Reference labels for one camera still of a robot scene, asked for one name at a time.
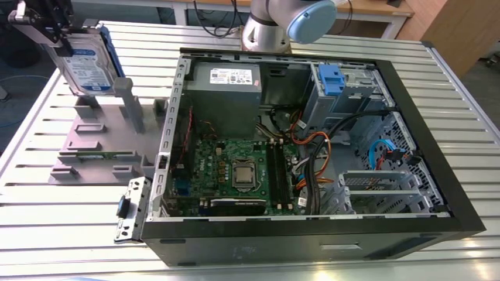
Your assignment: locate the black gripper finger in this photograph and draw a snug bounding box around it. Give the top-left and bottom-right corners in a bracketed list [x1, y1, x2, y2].
[23, 0, 75, 57]
[49, 0, 85, 33]

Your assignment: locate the hard disk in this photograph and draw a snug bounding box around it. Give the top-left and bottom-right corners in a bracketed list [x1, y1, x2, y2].
[48, 19, 125, 97]

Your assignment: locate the metal disk bay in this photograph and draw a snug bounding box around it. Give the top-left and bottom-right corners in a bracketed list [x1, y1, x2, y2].
[339, 170, 447, 214]

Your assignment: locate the grey parts rack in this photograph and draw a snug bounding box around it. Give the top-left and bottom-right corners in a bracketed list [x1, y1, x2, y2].
[48, 77, 171, 186]

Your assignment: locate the green RAM stick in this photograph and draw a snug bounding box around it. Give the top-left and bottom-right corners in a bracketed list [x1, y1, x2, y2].
[76, 150, 133, 161]

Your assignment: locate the grey power supply unit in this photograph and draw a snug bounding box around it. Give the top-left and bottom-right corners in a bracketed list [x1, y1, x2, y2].
[183, 61, 263, 141]

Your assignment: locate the green motherboard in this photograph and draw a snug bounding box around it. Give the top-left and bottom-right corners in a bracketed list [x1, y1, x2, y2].
[167, 139, 309, 217]

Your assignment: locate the silver CPU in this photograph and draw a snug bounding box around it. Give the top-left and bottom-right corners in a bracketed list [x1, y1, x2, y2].
[233, 166, 257, 184]

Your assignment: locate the CPU socket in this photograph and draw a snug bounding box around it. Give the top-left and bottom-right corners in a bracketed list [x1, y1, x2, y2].
[229, 159, 261, 193]

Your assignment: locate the blue plastic drive latch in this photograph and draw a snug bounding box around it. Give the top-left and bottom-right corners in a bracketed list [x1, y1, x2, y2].
[317, 63, 345, 96]

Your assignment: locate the black RAM slot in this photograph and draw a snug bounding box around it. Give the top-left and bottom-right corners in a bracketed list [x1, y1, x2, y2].
[267, 139, 283, 210]
[277, 139, 295, 210]

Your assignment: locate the black graphics card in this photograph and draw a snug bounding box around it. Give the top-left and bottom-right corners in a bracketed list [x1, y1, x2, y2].
[199, 197, 269, 217]

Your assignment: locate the metal drive cage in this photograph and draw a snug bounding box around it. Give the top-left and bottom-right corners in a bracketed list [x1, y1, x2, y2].
[303, 63, 395, 138]

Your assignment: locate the wooden top desk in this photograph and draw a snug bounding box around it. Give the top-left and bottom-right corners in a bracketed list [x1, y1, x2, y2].
[171, 0, 416, 40]

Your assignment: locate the black open PC case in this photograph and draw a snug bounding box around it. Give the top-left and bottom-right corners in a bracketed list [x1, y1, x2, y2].
[139, 46, 488, 268]

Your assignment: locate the wooden cabinet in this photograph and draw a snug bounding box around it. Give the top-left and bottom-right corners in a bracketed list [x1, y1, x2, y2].
[396, 0, 500, 78]

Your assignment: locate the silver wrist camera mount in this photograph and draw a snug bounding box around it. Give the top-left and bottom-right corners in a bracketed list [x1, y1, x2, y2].
[7, 0, 53, 46]

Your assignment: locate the thin red wire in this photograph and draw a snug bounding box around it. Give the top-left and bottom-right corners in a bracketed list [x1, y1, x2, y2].
[176, 105, 195, 170]

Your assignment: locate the metal expansion slot bracket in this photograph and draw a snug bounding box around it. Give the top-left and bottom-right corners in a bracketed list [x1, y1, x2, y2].
[112, 176, 153, 244]

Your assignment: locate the orange yellow wire bundle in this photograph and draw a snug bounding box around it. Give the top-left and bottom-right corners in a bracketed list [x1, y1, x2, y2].
[292, 131, 333, 191]

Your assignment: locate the black cable bundle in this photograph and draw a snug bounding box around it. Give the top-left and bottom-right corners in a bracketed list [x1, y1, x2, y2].
[304, 109, 395, 214]

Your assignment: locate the blue data wire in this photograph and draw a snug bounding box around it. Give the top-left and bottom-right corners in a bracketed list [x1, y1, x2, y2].
[368, 139, 395, 170]

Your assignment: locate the power wire with black plug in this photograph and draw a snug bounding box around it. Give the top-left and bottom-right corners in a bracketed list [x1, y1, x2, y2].
[384, 149, 425, 168]

